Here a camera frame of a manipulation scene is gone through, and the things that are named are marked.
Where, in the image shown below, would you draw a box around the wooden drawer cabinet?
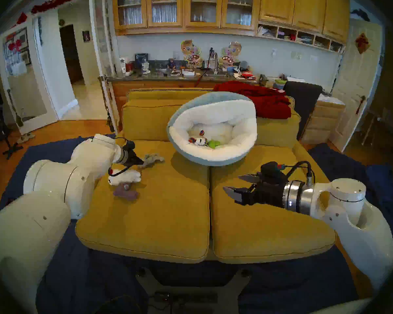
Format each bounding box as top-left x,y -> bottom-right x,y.
300,99 -> 345,145

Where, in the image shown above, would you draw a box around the red diamond door ornament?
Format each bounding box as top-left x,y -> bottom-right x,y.
354,33 -> 370,54

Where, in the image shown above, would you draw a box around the dark office chair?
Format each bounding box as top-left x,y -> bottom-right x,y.
283,81 -> 323,140

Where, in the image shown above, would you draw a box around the granite kitchen counter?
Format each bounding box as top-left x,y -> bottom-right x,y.
109,68 -> 266,121

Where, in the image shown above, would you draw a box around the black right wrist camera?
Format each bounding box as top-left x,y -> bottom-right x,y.
260,161 -> 286,183

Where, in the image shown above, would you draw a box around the cartoon child paper decoration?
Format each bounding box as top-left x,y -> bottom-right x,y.
180,39 -> 203,69
218,41 -> 242,68

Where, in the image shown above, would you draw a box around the white panel door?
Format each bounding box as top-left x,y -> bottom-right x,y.
329,18 -> 383,152

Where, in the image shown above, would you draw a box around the yellow fabric sofa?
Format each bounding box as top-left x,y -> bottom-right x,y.
75,88 -> 338,264

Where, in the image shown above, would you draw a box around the black tripod stand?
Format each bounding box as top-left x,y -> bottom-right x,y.
0,107 -> 23,160

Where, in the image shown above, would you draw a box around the crumpled blue cloth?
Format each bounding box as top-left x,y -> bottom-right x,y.
308,143 -> 393,242

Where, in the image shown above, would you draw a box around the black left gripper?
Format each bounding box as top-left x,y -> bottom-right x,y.
122,147 -> 145,166

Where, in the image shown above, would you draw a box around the white framed glass door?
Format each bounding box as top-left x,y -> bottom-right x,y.
88,0 -> 120,127
0,17 -> 58,135

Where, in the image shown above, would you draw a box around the white plush dog red hat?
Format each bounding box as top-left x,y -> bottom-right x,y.
108,169 -> 141,186

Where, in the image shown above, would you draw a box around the navy blue floor blanket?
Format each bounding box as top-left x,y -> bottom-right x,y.
0,135 -> 359,314

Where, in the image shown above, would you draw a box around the blue white plush dog bed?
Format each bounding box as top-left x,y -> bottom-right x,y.
166,91 -> 258,166

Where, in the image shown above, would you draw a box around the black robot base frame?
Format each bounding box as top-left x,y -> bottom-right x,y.
136,268 -> 251,314

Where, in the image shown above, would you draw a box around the white llama plush rainbow trim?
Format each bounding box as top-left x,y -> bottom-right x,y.
188,130 -> 210,146

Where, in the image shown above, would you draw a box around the grey green plush toy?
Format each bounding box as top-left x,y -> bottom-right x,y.
141,153 -> 166,169

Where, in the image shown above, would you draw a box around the wooden wall cabinets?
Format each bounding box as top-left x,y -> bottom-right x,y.
112,0 -> 350,54

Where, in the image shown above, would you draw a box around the red tinsel garland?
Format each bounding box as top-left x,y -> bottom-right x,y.
30,0 -> 88,15

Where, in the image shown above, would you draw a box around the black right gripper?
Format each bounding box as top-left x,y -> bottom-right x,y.
223,174 -> 287,207

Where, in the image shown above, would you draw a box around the red blanket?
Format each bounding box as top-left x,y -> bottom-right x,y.
214,81 -> 292,119

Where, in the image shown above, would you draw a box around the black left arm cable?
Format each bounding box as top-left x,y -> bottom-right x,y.
108,137 -> 132,177

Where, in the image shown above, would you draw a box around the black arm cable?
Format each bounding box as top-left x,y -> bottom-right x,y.
283,161 -> 316,188
108,137 -> 132,177

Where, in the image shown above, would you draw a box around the purple plush toy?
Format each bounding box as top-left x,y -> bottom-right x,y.
113,183 -> 140,201

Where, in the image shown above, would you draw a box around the brown rope tassel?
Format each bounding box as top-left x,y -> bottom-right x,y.
98,75 -> 114,132

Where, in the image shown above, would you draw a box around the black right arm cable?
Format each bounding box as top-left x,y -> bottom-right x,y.
283,161 -> 316,188

